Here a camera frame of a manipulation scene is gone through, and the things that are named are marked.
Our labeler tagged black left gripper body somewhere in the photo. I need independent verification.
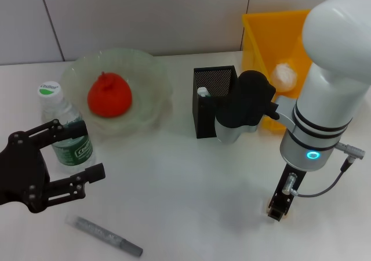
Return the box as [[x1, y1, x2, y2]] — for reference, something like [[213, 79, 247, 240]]
[[0, 131, 50, 215]]

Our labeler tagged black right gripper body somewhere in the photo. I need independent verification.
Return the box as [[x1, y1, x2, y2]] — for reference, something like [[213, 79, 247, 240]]
[[270, 163, 307, 216]]

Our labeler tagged clear green-label water bottle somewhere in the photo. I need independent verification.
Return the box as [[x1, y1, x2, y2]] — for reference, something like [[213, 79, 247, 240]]
[[37, 81, 96, 175]]

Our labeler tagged white paper ball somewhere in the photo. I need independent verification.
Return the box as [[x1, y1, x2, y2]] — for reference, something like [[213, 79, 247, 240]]
[[271, 59, 299, 93]]

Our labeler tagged grey marker pen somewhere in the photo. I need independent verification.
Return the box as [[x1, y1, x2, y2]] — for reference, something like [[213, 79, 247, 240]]
[[65, 213, 143, 258]]

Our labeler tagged pale green glass fruit plate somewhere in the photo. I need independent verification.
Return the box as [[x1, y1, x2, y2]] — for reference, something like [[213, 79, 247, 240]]
[[59, 48, 174, 144]]

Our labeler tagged black mesh pen holder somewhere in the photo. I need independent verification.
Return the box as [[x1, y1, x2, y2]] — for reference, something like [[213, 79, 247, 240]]
[[191, 66, 242, 139]]

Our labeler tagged yellow plastic bin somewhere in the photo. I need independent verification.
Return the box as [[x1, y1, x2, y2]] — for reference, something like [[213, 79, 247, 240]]
[[242, 9, 313, 133]]

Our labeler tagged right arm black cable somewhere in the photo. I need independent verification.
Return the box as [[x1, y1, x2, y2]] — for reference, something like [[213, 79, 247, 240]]
[[281, 141, 366, 198]]

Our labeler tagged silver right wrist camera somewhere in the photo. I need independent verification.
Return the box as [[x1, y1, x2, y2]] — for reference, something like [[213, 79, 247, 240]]
[[214, 70, 281, 144]]

